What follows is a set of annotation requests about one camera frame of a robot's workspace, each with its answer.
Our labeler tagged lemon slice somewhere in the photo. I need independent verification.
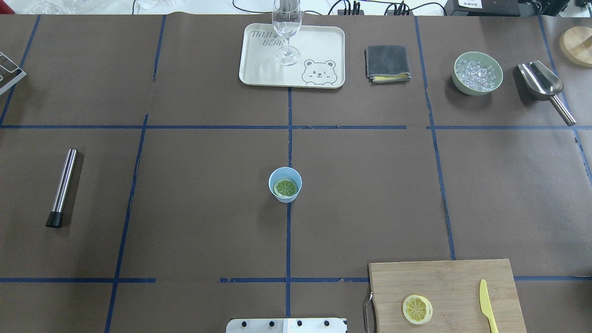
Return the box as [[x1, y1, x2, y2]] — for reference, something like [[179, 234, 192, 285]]
[[272, 179, 299, 198], [402, 294, 433, 325]]

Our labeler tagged light blue plastic cup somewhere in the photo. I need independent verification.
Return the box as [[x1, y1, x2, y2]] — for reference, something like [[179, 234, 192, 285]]
[[268, 167, 302, 203]]

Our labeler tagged cream bear serving tray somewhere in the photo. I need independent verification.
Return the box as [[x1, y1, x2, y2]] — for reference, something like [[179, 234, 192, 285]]
[[239, 23, 346, 89]]

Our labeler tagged grey folded cloth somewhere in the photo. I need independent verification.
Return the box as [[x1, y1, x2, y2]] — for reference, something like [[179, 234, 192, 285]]
[[364, 45, 412, 84]]

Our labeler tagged clear wine glass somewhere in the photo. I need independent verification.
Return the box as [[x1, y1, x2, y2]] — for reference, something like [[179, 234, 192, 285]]
[[272, 0, 302, 66]]

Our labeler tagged wooden cutting board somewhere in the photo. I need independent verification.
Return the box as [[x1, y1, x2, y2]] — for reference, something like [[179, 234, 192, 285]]
[[369, 259, 526, 333]]

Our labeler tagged green bowl of ice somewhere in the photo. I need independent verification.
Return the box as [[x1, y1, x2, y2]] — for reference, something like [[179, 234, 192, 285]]
[[452, 51, 504, 96]]

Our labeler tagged yellow plastic knife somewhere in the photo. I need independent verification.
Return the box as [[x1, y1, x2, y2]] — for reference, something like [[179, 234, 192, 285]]
[[479, 279, 499, 333]]

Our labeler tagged steel muddler black tip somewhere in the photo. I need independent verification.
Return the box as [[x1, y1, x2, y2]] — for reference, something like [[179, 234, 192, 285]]
[[46, 149, 78, 229]]

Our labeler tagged steel ice scoop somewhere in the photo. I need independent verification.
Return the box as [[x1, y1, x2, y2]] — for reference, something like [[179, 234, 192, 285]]
[[517, 61, 577, 126]]

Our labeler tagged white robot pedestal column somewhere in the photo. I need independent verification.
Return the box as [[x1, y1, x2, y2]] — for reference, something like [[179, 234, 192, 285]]
[[226, 317, 348, 333]]

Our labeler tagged white wire cup rack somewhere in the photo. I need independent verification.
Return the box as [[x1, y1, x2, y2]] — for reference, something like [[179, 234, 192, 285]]
[[0, 52, 27, 95]]

